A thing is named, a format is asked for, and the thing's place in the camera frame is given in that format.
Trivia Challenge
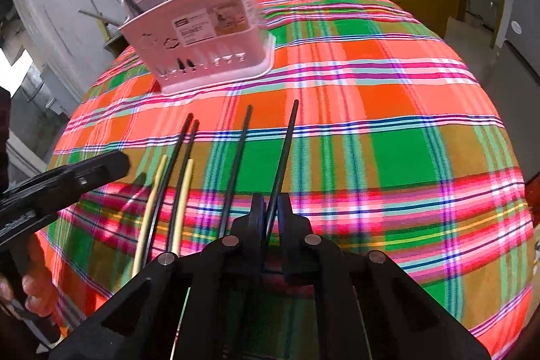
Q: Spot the person's left hand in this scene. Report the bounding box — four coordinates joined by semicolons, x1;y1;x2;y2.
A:
21;235;59;317

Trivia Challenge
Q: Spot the yellow chopstick right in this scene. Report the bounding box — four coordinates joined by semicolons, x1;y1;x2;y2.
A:
171;159;194;257

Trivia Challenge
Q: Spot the yellow chopstick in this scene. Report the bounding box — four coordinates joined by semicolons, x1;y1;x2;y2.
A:
131;155;167;278
171;159;194;257

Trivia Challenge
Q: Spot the yellow chopstick left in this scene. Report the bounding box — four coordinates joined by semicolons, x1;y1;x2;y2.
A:
131;155;167;278

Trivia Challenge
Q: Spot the black chopstick left pair outer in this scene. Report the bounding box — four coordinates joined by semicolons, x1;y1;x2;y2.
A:
141;112;193;267

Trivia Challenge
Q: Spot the colourful plaid tablecloth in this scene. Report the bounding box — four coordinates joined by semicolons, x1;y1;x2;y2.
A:
39;0;535;359

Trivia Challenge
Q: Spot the pink plastic utensil basket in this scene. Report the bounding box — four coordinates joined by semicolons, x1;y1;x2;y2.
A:
120;0;275;95

